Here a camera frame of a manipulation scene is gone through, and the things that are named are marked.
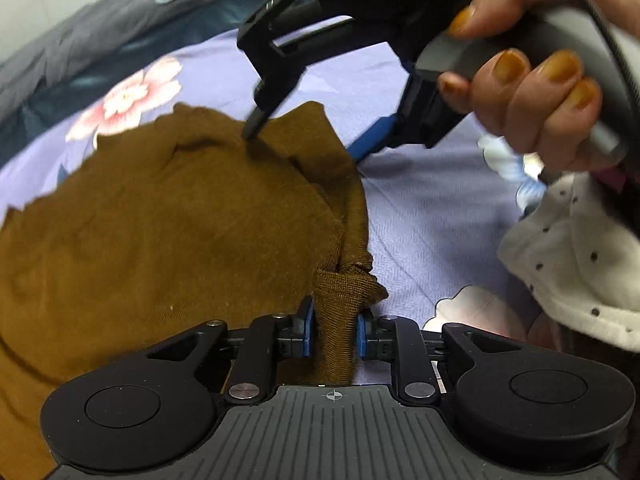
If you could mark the grey quilt with orange patch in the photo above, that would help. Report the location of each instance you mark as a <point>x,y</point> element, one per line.
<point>100,25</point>

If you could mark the person's right hand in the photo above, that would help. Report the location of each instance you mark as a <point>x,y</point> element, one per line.
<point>530,105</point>

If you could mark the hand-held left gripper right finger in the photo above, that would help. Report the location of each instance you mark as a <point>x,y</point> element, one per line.
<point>360,335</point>

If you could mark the white dotted clothing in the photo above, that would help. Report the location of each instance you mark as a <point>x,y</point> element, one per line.
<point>575,260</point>

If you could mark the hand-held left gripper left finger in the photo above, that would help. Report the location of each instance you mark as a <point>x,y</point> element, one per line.
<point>308,327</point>

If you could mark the purple floral bedsheet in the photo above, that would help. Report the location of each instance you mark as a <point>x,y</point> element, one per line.
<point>425,220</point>

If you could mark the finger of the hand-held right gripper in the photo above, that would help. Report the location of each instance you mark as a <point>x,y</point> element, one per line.
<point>372,137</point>
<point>265,87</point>

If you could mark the brown knit garment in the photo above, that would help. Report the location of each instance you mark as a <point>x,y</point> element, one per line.
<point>175,240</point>

